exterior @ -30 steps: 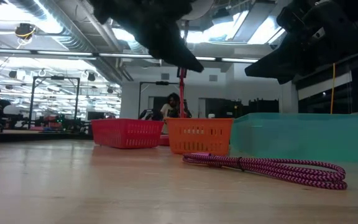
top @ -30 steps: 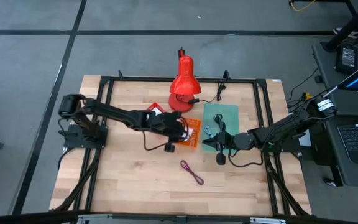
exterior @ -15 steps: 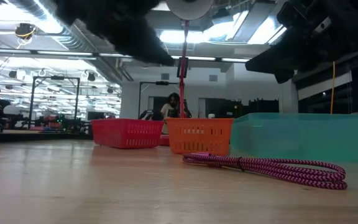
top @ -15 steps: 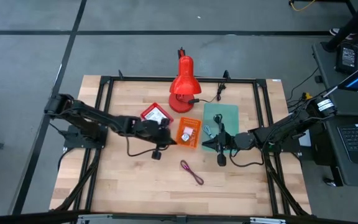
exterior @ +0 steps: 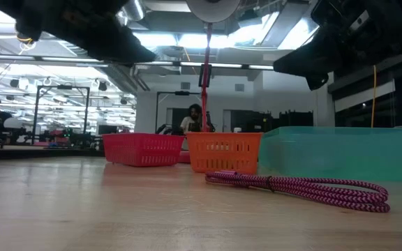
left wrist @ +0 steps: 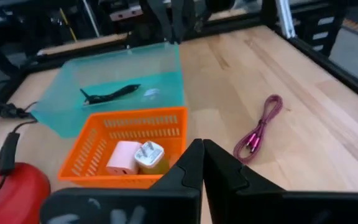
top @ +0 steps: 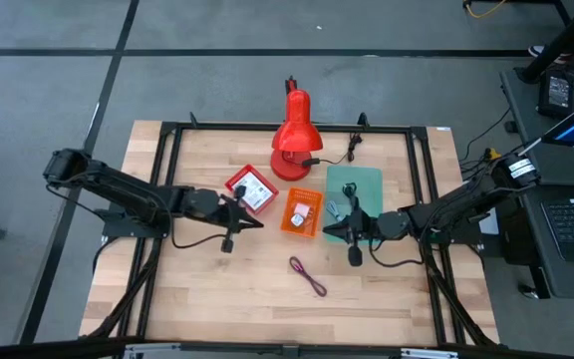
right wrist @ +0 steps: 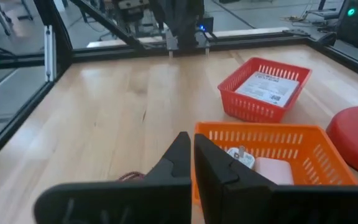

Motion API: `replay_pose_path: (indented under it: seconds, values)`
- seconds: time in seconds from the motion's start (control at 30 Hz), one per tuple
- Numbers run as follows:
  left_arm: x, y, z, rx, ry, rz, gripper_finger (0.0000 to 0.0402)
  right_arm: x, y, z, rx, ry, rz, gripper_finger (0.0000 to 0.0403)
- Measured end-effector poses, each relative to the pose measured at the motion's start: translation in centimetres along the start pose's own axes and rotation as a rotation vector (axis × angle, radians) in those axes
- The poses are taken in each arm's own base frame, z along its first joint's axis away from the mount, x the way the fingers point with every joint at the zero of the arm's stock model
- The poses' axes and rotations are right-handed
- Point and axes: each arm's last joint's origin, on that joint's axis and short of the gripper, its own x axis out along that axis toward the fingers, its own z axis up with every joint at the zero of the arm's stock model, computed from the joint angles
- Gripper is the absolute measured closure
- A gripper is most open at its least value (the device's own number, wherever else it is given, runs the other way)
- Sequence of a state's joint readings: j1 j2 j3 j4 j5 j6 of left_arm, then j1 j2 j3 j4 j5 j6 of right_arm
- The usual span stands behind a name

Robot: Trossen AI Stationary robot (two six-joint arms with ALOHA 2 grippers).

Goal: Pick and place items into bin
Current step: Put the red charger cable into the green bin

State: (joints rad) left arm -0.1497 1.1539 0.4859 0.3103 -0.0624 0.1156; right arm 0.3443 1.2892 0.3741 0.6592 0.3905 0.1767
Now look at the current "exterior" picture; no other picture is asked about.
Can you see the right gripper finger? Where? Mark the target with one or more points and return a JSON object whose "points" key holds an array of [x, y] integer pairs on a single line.
{"points": [[318, 82], [309, 59]]}

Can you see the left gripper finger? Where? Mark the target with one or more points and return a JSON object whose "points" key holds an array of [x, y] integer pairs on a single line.
{"points": [[117, 60], [120, 42]]}

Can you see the orange plastic basket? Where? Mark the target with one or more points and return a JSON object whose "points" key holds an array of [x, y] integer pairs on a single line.
{"points": [[223, 153]]}

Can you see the black aluminium table frame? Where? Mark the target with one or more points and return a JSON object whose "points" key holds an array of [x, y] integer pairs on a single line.
{"points": [[47, 153]]}

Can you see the red plastic basket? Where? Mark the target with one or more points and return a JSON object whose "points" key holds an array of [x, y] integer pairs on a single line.
{"points": [[141, 150]]}

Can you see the red desk lamp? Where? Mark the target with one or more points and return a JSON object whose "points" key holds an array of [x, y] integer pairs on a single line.
{"points": [[206, 87]]}

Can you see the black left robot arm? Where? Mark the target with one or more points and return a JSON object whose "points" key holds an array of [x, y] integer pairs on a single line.
{"points": [[9, 14]]}

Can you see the green translucent mat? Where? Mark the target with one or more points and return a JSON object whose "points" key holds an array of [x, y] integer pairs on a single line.
{"points": [[340, 153]]}

